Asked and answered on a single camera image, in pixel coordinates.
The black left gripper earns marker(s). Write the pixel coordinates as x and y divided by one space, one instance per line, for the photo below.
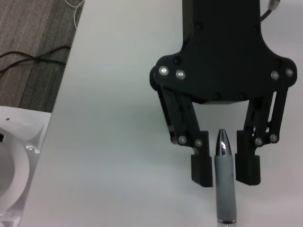
225 59

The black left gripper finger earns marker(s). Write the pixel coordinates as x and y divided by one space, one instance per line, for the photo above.
201 170
248 170

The white robot torso base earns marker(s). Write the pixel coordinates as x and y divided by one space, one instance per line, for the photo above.
14 165

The clear grey pen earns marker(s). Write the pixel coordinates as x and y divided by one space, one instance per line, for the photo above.
225 184

